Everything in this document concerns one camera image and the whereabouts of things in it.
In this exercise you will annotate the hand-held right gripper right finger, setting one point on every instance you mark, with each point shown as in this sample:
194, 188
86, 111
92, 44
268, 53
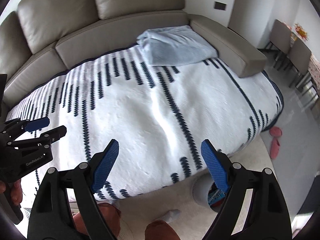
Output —
215, 165

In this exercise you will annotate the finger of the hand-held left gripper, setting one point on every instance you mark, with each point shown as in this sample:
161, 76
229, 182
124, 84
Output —
37, 124
56, 132

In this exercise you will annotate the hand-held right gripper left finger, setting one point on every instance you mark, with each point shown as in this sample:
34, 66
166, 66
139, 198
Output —
105, 165

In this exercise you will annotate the blue snack packet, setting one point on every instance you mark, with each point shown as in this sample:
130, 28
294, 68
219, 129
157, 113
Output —
215, 197

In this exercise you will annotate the grey round bin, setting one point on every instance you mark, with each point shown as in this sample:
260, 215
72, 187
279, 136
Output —
198, 195

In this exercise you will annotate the person's left hand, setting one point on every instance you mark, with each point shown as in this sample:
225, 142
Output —
17, 192

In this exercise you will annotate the black dotted white cloth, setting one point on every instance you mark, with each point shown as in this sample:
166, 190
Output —
25, 211

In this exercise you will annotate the person's left leg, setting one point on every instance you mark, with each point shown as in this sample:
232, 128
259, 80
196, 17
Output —
112, 215

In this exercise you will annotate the person's leg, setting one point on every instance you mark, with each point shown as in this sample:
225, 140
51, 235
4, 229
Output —
112, 215
162, 232

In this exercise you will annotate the cream shaggy rug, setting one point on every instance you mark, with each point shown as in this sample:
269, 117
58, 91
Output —
150, 202

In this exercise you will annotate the pink slipper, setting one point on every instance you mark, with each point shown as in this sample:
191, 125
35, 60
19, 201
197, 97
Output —
275, 131
275, 148

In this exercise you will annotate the white blanket with dark pattern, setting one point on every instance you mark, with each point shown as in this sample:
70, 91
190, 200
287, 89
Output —
140, 110

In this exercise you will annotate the white sock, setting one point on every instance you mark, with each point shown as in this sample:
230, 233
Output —
171, 215

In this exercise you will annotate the person's right leg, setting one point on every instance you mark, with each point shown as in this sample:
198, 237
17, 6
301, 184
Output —
162, 232

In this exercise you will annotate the black cabinet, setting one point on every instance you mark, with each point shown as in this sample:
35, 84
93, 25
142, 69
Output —
311, 200

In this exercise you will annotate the grey leather sofa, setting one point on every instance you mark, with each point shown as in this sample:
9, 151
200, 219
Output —
112, 30

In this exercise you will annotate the light blue towel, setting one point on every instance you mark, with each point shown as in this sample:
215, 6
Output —
175, 47

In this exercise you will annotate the dining table with floral cloth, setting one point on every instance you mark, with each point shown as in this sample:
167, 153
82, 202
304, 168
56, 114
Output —
314, 70

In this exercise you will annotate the flower bouquet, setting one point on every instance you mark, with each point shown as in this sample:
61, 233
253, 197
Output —
300, 31

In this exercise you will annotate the black wall socket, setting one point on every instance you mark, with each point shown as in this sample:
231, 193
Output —
220, 5

